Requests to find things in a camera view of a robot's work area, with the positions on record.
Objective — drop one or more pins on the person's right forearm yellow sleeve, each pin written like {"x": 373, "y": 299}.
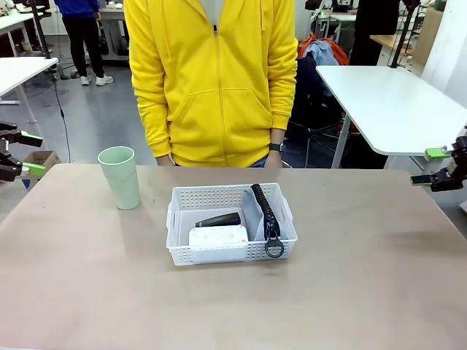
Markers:
{"x": 151, "y": 109}

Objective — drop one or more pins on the wooden top table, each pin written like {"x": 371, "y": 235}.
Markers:
{"x": 383, "y": 42}

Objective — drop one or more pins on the person in yellow hoodie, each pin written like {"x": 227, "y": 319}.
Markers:
{"x": 215, "y": 91}

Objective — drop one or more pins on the orange jacket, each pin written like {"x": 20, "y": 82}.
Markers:
{"x": 341, "y": 54}

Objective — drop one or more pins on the light green plastic cup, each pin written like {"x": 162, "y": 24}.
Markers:
{"x": 122, "y": 182}

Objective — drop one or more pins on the blue denim garment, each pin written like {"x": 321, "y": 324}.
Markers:
{"x": 323, "y": 53}

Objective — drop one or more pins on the large white table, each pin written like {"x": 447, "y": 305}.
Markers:
{"x": 386, "y": 102}

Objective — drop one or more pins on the white perforated plastic basket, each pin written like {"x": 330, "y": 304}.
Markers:
{"x": 270, "y": 251}

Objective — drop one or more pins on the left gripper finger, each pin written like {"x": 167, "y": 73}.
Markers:
{"x": 25, "y": 139}
{"x": 31, "y": 168}

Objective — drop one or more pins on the black stapler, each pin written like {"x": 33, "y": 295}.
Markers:
{"x": 219, "y": 219}

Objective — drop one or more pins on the white rectangular box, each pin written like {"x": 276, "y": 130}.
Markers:
{"x": 219, "y": 237}

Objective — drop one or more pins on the black wrist watch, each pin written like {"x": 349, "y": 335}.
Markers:
{"x": 277, "y": 147}

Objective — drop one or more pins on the person's right hand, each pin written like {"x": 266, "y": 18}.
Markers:
{"x": 164, "y": 160}

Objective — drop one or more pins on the white desk with black frame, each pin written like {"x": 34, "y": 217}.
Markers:
{"x": 22, "y": 20}

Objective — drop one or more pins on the grey background workbench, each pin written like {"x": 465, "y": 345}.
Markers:
{"x": 115, "y": 22}

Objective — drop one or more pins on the black pole stand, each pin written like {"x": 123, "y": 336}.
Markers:
{"x": 401, "y": 36}

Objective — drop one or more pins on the person in black clothes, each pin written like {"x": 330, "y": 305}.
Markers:
{"x": 374, "y": 29}

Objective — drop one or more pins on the person's left hand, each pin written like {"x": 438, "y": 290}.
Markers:
{"x": 273, "y": 159}

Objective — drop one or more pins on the white table with white leg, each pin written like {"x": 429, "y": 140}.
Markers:
{"x": 22, "y": 71}

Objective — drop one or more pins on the person's left forearm yellow sleeve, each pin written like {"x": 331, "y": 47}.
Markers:
{"x": 282, "y": 98}

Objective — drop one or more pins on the brown cardboard box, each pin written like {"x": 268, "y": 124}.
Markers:
{"x": 40, "y": 158}

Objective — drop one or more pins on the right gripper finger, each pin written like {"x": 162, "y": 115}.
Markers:
{"x": 432, "y": 180}
{"x": 438, "y": 152}

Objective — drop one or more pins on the black office chair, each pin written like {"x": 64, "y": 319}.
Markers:
{"x": 310, "y": 109}

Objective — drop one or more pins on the white partition panel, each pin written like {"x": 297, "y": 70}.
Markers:
{"x": 447, "y": 51}

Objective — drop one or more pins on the person in blue top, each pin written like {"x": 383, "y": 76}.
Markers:
{"x": 82, "y": 36}

